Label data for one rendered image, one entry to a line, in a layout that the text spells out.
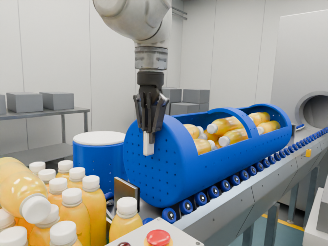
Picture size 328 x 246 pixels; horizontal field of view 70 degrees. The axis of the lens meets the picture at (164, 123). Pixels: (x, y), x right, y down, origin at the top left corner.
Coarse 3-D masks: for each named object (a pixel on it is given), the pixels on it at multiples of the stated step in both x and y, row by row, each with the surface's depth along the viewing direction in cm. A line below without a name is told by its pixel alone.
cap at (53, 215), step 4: (52, 204) 44; (52, 208) 43; (56, 208) 43; (52, 212) 42; (56, 212) 42; (48, 216) 41; (52, 216) 42; (56, 216) 43; (44, 220) 41; (48, 220) 41; (52, 220) 42
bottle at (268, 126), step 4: (260, 124) 117; (264, 124) 116; (268, 124) 117; (272, 124) 120; (276, 124) 123; (264, 128) 115; (268, 128) 116; (272, 128) 118; (276, 128) 122; (264, 132) 115
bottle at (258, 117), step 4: (260, 112) 126; (264, 112) 128; (252, 116) 119; (256, 116) 119; (260, 116) 121; (264, 116) 124; (268, 116) 128; (256, 120) 118; (260, 120) 120; (264, 120) 123; (268, 120) 128; (256, 124) 120
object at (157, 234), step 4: (152, 232) 36; (156, 232) 36; (160, 232) 36; (164, 232) 36; (148, 236) 35; (152, 236) 35; (156, 236) 35; (160, 236) 35; (164, 236) 35; (168, 236) 35; (148, 240) 34; (152, 240) 34; (156, 240) 34; (160, 240) 34; (164, 240) 34; (168, 240) 34; (152, 244) 34; (156, 244) 34; (160, 244) 34; (164, 244) 34
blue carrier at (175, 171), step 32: (128, 128) 78; (256, 128) 95; (288, 128) 119; (128, 160) 80; (160, 160) 68; (192, 160) 65; (224, 160) 76; (256, 160) 100; (160, 192) 70; (192, 192) 70
